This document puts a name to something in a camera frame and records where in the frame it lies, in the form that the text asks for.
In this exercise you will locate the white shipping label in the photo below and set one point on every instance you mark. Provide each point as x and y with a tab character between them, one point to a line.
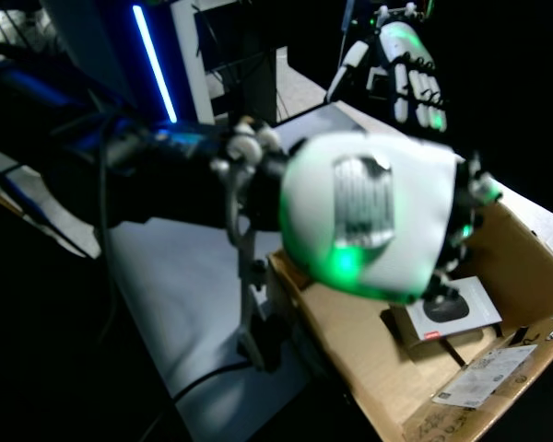
488	375

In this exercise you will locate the brown cardboard box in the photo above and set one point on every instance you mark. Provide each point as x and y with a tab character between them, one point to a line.
350	350

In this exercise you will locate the metal bracket stand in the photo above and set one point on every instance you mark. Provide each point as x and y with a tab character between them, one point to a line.
251	294

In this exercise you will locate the grey table cloth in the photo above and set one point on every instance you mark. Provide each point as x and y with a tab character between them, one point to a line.
175	285

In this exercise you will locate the grey mouse box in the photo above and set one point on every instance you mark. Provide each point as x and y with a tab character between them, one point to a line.
481	313

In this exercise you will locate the blue light strip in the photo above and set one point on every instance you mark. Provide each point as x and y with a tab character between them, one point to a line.
154	64

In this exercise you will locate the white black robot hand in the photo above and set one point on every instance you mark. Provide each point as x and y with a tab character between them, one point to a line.
403	43
322	212

